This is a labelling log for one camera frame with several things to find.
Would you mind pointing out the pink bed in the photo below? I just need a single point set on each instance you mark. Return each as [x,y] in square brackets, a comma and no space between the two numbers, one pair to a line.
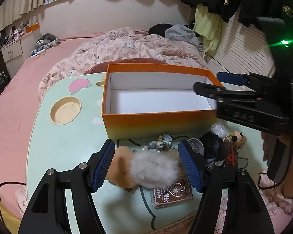
[22,90]

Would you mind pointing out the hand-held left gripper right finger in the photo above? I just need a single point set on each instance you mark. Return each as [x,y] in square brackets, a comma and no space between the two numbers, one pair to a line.
[189,165]

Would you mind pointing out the small orange box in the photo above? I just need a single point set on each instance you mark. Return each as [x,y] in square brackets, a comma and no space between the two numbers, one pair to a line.
[33,27]

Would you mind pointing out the pink floral quilt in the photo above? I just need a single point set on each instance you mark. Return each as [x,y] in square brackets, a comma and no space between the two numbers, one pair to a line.
[127,46]

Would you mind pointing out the patterned fabric bag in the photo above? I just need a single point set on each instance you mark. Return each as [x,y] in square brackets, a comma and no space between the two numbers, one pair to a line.
[46,42]

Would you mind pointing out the small blue white figurine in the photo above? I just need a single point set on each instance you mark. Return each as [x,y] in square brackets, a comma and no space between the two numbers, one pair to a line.
[163,142]

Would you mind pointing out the yellow-green hanging cloth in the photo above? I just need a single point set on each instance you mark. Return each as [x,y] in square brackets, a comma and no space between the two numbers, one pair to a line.
[207,29]

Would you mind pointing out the small plush mouse toy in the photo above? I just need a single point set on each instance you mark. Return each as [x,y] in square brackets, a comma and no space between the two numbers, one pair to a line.
[239,139]

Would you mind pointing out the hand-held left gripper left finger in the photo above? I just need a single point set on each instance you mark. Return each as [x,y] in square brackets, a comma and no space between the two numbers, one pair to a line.
[103,165]

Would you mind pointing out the white nightstand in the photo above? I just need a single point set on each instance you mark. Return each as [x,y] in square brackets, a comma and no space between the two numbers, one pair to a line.
[12,51]

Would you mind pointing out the red and black pouch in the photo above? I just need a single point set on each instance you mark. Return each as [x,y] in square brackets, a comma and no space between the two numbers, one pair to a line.
[230,154]

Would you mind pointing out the brown card deck box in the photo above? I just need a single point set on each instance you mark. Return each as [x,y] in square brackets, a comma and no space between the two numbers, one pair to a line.
[172,193]

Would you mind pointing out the orange cardboard box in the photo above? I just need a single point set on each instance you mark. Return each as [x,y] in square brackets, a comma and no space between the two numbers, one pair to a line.
[149,124]

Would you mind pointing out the tan plush toy grey fur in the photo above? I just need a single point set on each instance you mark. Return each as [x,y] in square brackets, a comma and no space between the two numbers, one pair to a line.
[146,168]

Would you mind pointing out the cluster of toiletry bottles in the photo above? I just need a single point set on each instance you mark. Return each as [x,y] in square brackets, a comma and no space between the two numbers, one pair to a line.
[17,31]

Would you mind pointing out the white slatted headboard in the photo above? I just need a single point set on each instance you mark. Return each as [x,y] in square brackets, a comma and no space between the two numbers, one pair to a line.
[244,51]

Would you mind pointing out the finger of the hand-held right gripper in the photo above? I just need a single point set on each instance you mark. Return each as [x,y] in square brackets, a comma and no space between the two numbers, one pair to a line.
[230,78]
[210,90]

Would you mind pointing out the clear plastic bag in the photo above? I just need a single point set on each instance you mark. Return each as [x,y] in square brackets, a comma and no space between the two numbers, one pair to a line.
[218,128]

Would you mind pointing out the black lace-trimmed garment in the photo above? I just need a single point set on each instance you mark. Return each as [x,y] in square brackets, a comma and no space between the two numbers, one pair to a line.
[211,143]

